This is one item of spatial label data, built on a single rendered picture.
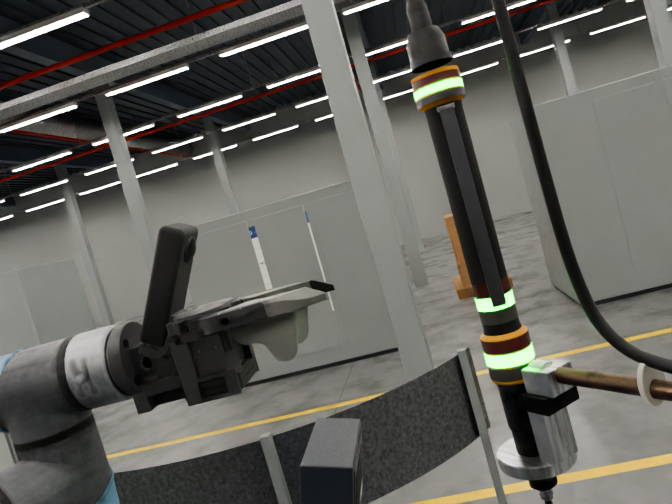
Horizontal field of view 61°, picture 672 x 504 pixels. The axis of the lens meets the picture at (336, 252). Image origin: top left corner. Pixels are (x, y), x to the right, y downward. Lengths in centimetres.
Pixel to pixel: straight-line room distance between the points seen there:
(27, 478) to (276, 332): 27
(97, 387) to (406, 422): 205
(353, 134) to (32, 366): 430
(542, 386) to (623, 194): 626
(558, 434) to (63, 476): 46
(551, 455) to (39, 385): 47
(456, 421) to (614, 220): 437
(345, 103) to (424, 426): 297
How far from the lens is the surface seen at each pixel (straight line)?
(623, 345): 47
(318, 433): 138
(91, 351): 59
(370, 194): 475
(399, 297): 482
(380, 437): 249
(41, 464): 64
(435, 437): 265
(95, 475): 65
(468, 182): 51
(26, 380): 62
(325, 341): 677
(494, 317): 53
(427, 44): 52
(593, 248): 670
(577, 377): 50
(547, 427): 54
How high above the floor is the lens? 173
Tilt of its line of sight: 4 degrees down
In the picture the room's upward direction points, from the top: 16 degrees counter-clockwise
